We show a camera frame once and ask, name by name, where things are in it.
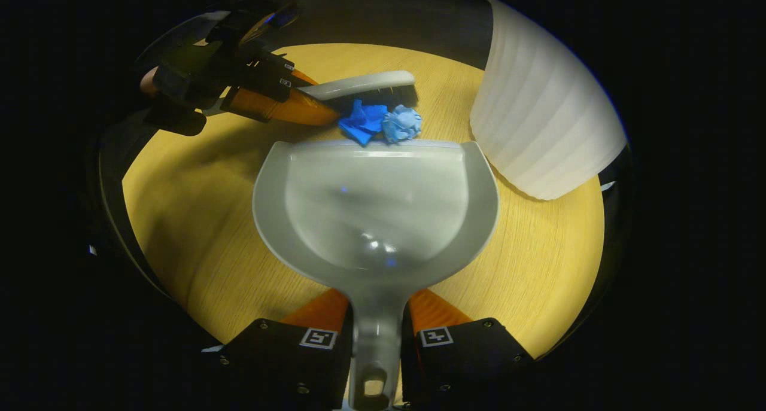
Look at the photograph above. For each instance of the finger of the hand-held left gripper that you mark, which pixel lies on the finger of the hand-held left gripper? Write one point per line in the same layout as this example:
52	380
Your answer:
275	76
281	109

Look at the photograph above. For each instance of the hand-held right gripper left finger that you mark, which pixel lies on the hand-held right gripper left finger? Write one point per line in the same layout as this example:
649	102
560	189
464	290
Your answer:
281	363

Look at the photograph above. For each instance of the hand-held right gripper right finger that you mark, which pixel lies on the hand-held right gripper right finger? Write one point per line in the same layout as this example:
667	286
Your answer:
467	357

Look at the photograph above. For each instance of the small grey broom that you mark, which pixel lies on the small grey broom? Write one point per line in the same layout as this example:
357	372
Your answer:
359	83

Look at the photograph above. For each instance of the dark blue paper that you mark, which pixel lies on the dark blue paper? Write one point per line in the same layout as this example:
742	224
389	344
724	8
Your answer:
362	124

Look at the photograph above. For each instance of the light blue paper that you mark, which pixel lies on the light blue paper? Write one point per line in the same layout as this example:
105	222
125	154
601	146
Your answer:
402	124

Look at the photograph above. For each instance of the grey plastic dustpan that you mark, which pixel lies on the grey plastic dustpan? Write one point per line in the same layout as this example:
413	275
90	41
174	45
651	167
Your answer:
377	219

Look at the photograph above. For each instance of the white ribbed garbage bin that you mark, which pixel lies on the white ribbed garbage bin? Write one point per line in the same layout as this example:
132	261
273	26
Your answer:
538	118

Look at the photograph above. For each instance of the wooden desktop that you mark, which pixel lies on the wooden desktop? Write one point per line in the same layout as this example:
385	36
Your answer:
209	219

